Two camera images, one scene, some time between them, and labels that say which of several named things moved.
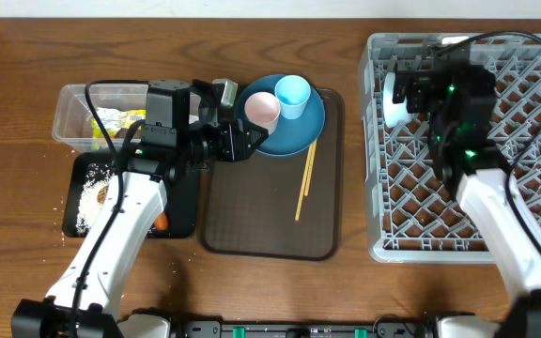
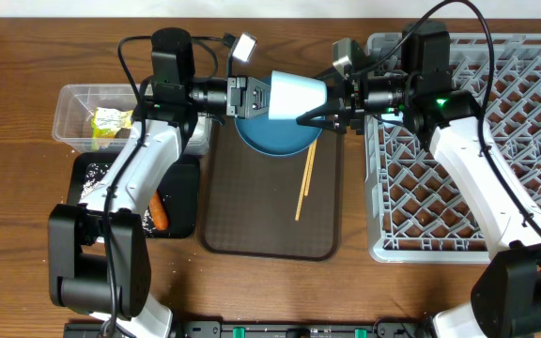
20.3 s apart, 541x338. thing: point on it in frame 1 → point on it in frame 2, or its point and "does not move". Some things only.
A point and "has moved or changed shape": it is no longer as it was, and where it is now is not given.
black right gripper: [405, 92] → [350, 105]
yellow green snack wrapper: [115, 119] does not move
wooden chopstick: [303, 185] does not move
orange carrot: [161, 221] does not move
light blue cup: [292, 92] has moved or changed shape
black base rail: [217, 329] does not move
